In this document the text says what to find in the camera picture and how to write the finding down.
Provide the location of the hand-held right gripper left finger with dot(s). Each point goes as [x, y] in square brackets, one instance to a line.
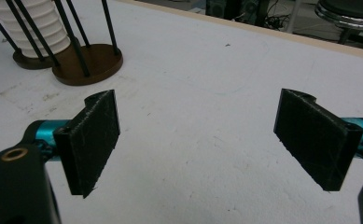
[89, 143]

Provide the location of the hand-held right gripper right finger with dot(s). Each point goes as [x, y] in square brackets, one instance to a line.
[316, 140]

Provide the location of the cup holder with wooden base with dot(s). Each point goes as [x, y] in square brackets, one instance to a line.
[30, 62]
[98, 63]

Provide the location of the stack of paper cups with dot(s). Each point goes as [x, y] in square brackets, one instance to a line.
[44, 18]

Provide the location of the white foam mat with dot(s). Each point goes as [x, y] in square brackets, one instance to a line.
[201, 109]

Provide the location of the grey metal desk leg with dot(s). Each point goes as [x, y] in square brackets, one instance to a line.
[293, 15]

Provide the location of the black round stool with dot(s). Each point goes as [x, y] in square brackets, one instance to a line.
[350, 11]

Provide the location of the black computer tower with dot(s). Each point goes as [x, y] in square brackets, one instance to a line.
[254, 9]
[218, 7]

